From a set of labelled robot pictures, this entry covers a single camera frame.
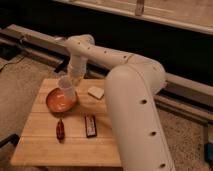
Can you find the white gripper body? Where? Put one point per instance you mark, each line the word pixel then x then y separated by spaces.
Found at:
pixel 76 69

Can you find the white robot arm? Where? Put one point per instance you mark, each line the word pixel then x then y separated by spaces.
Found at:
pixel 130 86

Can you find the orange ceramic bowl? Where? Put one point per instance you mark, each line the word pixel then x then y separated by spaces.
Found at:
pixel 57 102

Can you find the white sponge block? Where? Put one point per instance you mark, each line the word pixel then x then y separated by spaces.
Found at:
pixel 96 92

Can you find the dark chocolate bar box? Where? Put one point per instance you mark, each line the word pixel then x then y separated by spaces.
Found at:
pixel 90 126

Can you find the light wooden table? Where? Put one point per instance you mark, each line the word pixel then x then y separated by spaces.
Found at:
pixel 39 146

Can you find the black table leg foot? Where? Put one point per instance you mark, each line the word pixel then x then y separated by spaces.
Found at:
pixel 13 139

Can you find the blue object at right edge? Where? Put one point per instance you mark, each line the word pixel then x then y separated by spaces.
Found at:
pixel 208 152

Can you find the grey metal floor rail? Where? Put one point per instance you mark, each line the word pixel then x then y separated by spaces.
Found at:
pixel 188 97

